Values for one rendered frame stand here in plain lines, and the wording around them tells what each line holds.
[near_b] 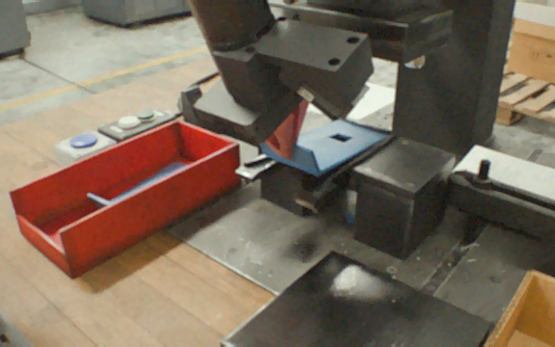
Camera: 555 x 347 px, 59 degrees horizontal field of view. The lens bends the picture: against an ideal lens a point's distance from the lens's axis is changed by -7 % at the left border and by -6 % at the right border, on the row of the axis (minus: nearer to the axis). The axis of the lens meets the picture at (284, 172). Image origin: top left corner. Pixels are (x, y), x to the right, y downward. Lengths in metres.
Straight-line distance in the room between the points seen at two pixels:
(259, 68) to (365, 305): 0.22
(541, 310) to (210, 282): 0.31
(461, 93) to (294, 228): 0.31
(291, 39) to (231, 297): 0.25
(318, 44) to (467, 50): 0.38
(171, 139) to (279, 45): 0.37
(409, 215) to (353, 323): 0.13
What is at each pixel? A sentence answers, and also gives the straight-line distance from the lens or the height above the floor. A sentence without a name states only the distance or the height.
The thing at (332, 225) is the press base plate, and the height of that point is 0.90.
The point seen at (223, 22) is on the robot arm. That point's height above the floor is 1.16.
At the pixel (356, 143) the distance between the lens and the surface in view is 0.57.
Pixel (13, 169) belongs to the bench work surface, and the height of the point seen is 0.90.
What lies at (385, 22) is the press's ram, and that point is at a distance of 0.47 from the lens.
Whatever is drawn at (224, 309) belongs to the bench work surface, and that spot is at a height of 0.90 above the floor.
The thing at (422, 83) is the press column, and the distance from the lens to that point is 0.76.
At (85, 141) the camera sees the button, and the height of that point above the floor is 0.94.
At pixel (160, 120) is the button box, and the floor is 0.93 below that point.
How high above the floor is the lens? 1.24
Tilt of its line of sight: 29 degrees down
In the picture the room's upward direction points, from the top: straight up
